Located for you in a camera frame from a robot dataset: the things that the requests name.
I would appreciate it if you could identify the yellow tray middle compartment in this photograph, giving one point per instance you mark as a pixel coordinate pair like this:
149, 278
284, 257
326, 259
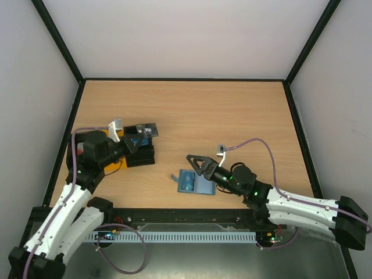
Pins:
121, 164

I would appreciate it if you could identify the black aluminium frame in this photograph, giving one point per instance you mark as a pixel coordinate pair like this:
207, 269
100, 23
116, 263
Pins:
38, 212

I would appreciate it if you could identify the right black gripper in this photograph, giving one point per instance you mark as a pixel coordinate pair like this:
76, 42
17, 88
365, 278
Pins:
209, 168

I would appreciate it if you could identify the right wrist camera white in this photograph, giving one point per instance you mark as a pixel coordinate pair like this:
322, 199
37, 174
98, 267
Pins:
221, 152

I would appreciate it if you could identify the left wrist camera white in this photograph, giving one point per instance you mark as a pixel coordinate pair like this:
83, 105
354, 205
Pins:
114, 128

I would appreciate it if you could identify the black tray compartment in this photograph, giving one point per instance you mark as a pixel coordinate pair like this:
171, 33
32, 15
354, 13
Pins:
79, 139
145, 156

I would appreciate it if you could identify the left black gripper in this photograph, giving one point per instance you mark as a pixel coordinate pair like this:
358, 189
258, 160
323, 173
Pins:
129, 146

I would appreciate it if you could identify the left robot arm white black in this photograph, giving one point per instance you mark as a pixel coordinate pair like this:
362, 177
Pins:
77, 212

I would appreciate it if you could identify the teal leather card holder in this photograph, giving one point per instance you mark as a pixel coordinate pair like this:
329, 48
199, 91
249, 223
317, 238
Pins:
202, 185

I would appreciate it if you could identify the black tray left compartment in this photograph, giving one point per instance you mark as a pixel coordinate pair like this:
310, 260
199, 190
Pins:
79, 139

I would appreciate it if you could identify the blue VIP card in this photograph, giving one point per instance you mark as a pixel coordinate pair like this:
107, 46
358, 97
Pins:
186, 181

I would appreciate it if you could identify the black tray right compartment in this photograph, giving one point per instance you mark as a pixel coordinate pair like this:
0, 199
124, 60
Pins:
145, 156

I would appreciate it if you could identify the red white card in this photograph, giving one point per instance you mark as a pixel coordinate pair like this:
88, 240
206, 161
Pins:
80, 150

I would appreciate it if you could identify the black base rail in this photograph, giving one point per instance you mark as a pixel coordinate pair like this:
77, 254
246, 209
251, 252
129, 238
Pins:
237, 218

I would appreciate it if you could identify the blue card in tray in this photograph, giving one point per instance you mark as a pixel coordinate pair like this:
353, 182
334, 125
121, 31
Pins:
140, 141

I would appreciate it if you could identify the light blue slotted cable duct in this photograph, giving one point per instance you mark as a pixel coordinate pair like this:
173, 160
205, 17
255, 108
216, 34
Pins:
223, 237

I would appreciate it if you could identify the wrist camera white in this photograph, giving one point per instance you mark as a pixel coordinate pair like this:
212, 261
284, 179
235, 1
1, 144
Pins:
221, 152
114, 128

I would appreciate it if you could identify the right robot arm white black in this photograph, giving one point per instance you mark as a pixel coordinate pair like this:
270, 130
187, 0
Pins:
342, 220

